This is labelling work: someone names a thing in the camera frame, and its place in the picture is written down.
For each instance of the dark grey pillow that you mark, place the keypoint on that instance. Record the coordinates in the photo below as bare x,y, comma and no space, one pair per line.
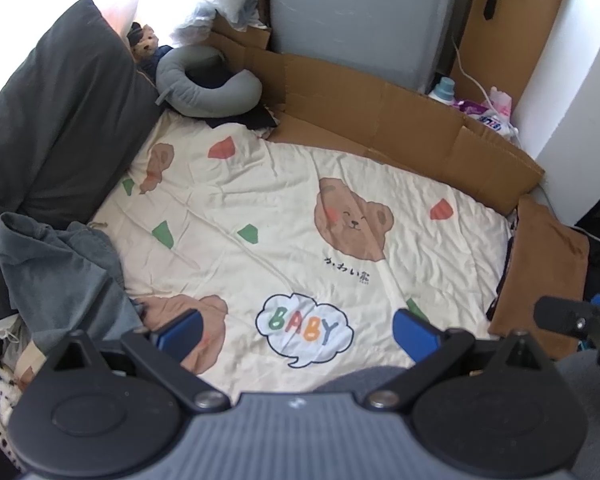
65,125

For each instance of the grey curved neck pillow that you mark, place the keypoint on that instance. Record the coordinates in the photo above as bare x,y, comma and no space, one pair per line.
205,95

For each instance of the cream bear print blanket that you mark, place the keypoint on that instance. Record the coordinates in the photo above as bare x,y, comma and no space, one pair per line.
280,200

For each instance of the brown printed t-shirt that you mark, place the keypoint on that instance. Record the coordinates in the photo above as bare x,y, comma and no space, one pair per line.
540,270

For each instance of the person's grey trousers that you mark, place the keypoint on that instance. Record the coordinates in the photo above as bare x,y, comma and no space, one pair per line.
592,410

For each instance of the brown teddy bear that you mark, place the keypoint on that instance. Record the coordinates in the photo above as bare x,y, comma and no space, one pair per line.
145,45

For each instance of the flattened cardboard sheet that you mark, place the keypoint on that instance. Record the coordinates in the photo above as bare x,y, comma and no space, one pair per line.
370,110

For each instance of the blue-grey garment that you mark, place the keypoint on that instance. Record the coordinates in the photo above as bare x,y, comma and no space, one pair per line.
65,270

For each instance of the upright cardboard panel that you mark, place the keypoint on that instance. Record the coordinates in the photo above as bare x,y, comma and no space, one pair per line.
515,50

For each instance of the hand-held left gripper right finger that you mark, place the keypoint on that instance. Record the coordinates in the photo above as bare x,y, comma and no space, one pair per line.
414,332

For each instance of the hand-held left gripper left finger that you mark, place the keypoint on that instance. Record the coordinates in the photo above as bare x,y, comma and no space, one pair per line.
180,334

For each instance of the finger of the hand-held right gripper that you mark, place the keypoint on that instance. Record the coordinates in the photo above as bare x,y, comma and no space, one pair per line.
565,314

